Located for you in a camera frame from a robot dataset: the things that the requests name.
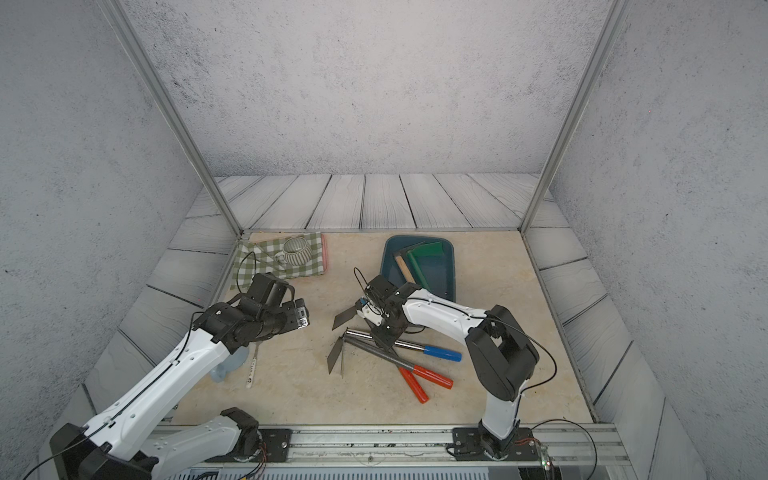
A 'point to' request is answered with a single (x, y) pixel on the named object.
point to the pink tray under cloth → (325, 255)
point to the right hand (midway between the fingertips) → (385, 337)
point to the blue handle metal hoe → (425, 349)
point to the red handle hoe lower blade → (338, 349)
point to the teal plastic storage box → (427, 261)
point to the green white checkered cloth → (253, 259)
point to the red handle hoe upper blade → (416, 387)
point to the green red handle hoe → (429, 249)
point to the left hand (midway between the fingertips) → (302, 317)
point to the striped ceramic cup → (296, 252)
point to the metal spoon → (249, 379)
